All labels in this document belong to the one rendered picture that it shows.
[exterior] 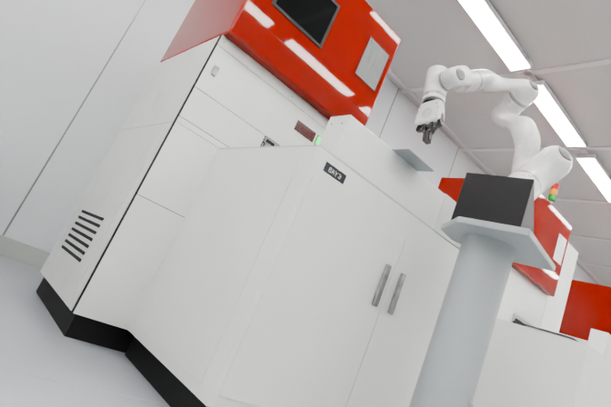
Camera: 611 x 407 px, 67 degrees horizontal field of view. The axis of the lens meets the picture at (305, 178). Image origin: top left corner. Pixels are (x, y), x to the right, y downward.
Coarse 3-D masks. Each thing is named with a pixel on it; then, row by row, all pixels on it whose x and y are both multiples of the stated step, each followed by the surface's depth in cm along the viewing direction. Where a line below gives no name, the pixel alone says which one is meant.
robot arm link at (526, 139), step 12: (504, 96) 200; (504, 108) 198; (516, 108) 195; (492, 120) 203; (504, 120) 194; (516, 120) 188; (528, 120) 186; (516, 132) 185; (528, 132) 182; (516, 144) 183; (528, 144) 181; (516, 156) 181; (528, 156) 181; (516, 168) 179
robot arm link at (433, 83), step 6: (432, 66) 179; (438, 66) 177; (444, 66) 177; (432, 72) 177; (438, 72) 175; (426, 78) 178; (432, 78) 175; (438, 78) 173; (426, 84) 176; (432, 84) 174; (438, 84) 173; (426, 90) 174; (432, 90) 173; (438, 90) 172; (444, 90) 173
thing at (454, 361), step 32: (448, 224) 147; (480, 224) 135; (480, 256) 139; (512, 256) 141; (544, 256) 138; (448, 288) 143; (480, 288) 136; (448, 320) 136; (480, 320) 133; (448, 352) 132; (480, 352) 132; (416, 384) 136; (448, 384) 128
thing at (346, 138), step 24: (336, 120) 142; (336, 144) 136; (360, 144) 141; (384, 144) 148; (360, 168) 142; (384, 168) 148; (408, 168) 156; (384, 192) 149; (408, 192) 156; (432, 192) 164; (432, 216) 164
